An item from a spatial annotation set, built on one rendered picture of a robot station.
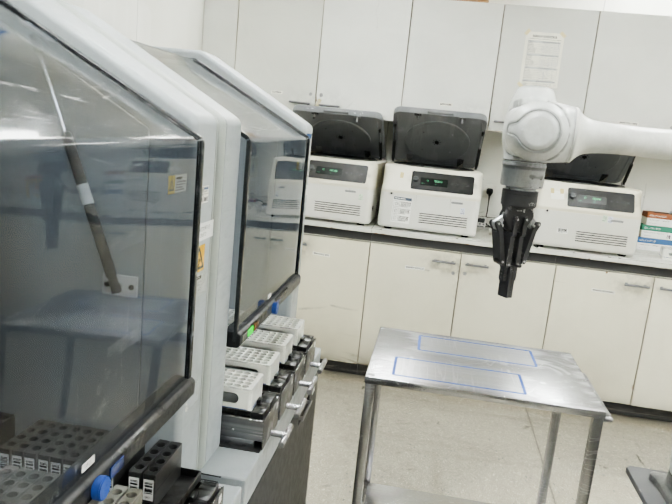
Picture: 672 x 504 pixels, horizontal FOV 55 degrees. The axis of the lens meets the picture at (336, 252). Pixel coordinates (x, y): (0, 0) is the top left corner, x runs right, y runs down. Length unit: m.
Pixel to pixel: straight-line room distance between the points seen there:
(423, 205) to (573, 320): 1.04
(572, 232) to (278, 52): 1.98
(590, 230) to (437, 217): 0.82
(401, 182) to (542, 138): 2.51
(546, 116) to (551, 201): 2.53
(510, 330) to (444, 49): 1.64
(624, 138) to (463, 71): 2.69
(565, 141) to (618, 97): 2.82
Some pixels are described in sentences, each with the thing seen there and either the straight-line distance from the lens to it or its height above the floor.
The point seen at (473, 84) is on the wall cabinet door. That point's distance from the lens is 3.93.
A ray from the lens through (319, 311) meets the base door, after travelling 3.83.
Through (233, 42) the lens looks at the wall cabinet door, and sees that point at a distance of 4.15.
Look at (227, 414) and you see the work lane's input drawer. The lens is 1.48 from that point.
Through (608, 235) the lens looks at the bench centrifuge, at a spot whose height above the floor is 1.01.
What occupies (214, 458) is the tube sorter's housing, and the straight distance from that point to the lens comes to 1.46.
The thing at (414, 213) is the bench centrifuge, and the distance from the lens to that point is 3.67.
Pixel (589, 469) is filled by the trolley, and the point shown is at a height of 0.66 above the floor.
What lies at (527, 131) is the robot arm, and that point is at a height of 1.47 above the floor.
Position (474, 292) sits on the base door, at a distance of 3.74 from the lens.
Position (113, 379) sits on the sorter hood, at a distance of 0.90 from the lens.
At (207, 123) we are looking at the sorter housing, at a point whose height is 1.43.
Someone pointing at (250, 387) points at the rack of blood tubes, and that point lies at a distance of 1.47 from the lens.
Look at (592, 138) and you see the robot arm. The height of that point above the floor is 1.46.
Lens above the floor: 1.44
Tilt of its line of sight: 11 degrees down
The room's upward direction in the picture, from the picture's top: 6 degrees clockwise
